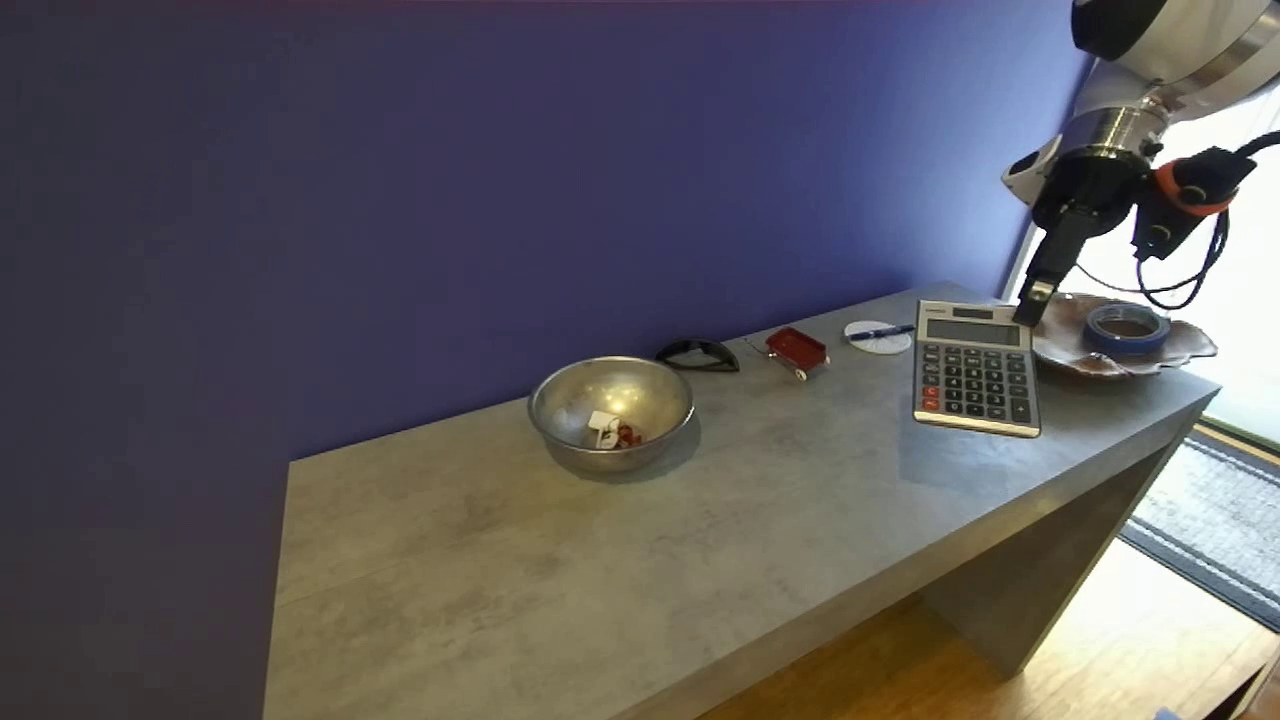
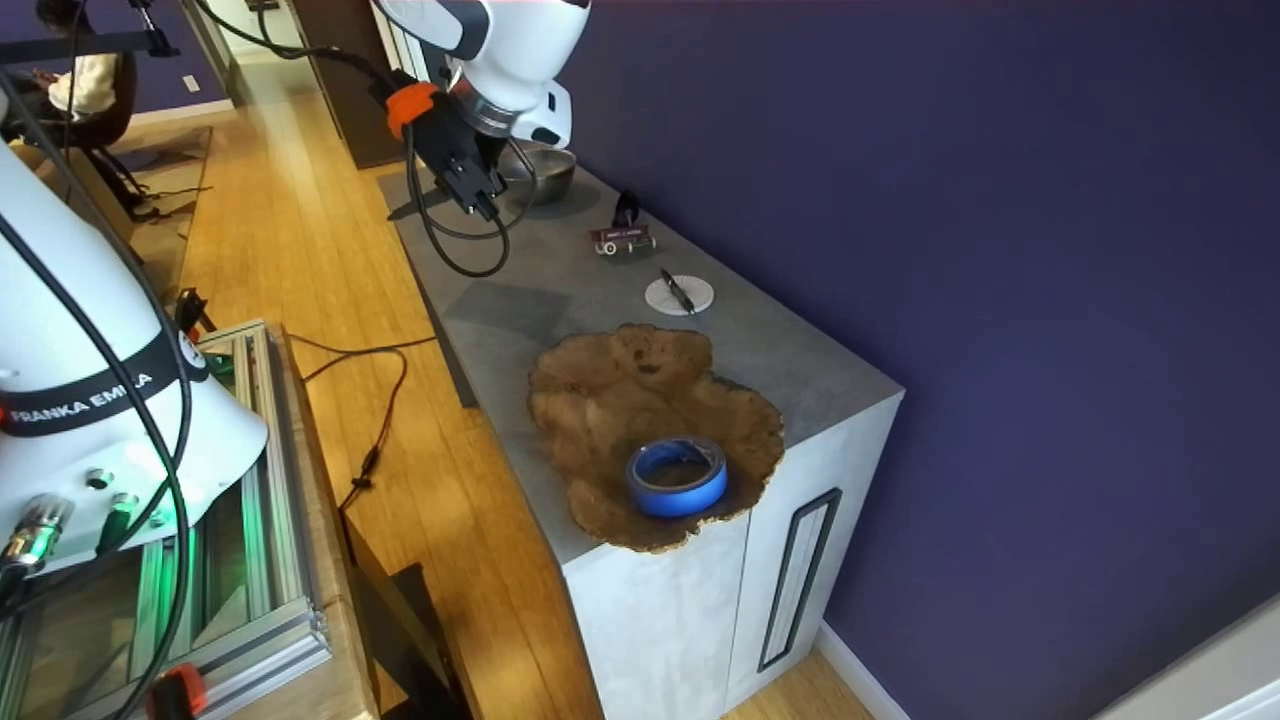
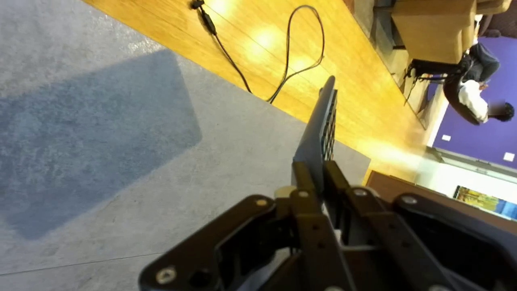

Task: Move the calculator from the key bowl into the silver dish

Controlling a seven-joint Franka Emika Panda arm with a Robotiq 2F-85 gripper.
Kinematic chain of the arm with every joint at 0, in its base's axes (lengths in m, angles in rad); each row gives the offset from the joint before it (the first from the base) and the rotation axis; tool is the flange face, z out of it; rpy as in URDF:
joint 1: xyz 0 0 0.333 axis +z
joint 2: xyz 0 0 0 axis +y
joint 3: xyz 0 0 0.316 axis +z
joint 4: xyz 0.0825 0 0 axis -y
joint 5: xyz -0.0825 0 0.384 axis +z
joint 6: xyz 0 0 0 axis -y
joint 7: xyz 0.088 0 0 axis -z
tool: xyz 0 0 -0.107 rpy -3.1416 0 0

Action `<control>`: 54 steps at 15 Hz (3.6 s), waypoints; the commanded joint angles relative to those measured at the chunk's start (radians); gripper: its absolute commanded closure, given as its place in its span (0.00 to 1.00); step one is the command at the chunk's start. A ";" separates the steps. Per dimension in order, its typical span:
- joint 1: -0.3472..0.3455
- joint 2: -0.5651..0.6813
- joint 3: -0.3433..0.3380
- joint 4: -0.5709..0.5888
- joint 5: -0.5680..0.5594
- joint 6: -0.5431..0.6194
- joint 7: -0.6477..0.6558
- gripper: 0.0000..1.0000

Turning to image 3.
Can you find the wooden desk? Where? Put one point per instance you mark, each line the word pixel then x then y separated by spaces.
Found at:
pixel 430 29

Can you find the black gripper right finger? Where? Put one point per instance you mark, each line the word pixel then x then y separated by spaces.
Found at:
pixel 430 247

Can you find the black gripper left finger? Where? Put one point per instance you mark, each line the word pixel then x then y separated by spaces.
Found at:
pixel 242 243

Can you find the grey pocket calculator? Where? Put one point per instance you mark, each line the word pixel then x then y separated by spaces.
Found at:
pixel 317 129

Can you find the seated person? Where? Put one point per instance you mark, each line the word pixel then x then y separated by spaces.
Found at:
pixel 470 97

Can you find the colourful poster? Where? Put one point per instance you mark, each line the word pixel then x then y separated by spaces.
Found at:
pixel 485 202

